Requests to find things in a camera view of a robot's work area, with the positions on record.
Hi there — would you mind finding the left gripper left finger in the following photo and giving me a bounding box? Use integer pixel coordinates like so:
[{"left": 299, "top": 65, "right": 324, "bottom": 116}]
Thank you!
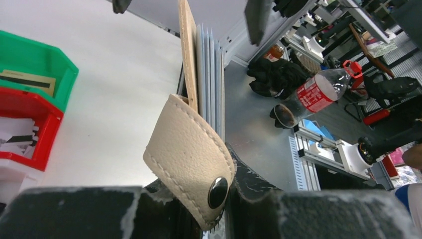
[{"left": 0, "top": 180, "right": 202, "bottom": 239}]

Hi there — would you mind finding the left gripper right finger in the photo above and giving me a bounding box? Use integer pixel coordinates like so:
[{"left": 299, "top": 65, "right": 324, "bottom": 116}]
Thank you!
[{"left": 225, "top": 147, "right": 419, "bottom": 239}]

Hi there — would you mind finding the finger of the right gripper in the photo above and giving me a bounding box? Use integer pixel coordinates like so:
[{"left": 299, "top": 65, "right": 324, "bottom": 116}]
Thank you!
[
  {"left": 111, "top": 0, "right": 132, "bottom": 14},
  {"left": 244, "top": 0, "right": 273, "bottom": 46}
]

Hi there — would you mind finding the beige card holder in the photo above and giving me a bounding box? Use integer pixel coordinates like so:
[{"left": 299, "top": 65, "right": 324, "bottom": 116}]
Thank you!
[{"left": 143, "top": 0, "right": 235, "bottom": 231}]

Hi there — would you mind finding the gold card with stripe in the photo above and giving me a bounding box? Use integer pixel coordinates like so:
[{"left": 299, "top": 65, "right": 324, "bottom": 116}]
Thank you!
[{"left": 0, "top": 70, "right": 56, "bottom": 97}]

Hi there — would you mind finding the cola bottle red label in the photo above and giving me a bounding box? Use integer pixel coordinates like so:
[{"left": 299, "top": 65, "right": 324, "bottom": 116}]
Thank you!
[{"left": 270, "top": 60, "right": 363, "bottom": 129}]

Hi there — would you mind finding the green plastic bin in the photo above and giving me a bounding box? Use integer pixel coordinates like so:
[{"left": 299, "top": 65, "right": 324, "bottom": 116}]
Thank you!
[{"left": 0, "top": 30, "right": 79, "bottom": 112}]

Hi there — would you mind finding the clear plastic bin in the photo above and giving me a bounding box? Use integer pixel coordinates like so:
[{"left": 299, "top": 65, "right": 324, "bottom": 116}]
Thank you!
[{"left": 0, "top": 159, "right": 43, "bottom": 204}]

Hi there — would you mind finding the red plastic bin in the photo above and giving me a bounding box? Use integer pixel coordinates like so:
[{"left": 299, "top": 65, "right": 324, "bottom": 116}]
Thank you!
[{"left": 0, "top": 87, "right": 64, "bottom": 171}]

